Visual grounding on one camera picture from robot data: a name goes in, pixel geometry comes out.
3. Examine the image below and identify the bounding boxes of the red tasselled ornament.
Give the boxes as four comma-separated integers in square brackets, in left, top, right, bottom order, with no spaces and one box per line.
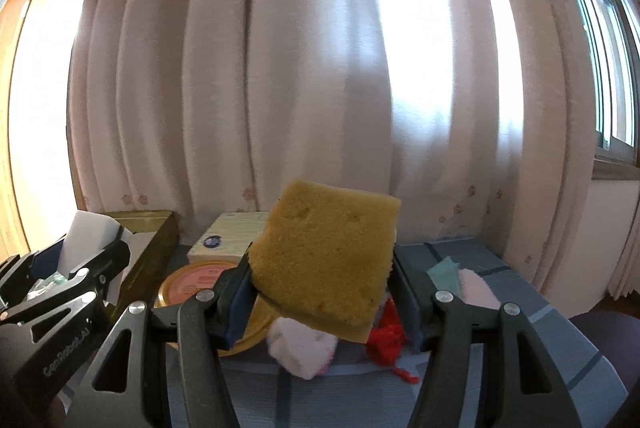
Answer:
[366,303,421,384]

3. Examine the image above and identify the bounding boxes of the window frame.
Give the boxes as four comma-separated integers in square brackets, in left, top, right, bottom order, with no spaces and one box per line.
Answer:
[530,0,640,181]

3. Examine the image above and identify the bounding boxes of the teal cloth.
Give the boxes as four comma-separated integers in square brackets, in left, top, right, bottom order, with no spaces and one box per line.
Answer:
[426,256,463,296]

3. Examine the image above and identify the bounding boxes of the pale pink cloth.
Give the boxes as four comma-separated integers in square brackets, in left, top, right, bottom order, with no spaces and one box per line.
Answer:
[457,268,503,311]

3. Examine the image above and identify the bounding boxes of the white floral curtain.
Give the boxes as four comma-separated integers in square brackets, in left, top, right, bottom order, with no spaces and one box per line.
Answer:
[67,0,640,309]

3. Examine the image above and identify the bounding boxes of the purple chair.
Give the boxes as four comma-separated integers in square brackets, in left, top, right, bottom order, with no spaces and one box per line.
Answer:
[567,310,640,409]

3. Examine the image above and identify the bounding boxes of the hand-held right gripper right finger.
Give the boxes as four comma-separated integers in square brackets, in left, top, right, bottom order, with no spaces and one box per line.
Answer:
[392,248,583,428]

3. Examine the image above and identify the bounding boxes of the yellow patterned tissue pack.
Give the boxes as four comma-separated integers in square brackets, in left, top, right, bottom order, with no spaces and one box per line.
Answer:
[186,211,273,265]

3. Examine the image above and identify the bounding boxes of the blue plaid tablecloth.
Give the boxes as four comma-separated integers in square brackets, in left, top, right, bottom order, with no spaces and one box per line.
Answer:
[165,235,631,428]

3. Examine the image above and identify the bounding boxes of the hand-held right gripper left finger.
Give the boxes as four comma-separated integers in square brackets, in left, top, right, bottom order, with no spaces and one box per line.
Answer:
[70,244,273,428]

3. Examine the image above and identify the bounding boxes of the wooden door frame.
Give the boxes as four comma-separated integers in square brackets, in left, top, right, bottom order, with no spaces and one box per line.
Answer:
[0,0,81,259]

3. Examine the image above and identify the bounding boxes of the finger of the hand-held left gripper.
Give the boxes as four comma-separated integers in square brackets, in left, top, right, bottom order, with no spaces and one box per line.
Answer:
[0,235,71,304]
[65,239,132,304]

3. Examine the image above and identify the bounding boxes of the round gold tin pink lid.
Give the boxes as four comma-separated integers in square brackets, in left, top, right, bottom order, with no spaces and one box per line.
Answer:
[154,258,281,356]

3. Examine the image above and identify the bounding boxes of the gold rectangular tin box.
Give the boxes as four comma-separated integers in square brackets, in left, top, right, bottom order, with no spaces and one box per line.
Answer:
[102,209,181,309]

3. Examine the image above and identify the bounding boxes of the yellow sponge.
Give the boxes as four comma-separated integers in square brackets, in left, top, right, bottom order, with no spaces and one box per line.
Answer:
[248,179,402,343]

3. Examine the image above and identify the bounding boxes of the white foam block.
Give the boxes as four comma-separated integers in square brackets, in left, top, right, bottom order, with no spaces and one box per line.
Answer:
[60,211,156,281]

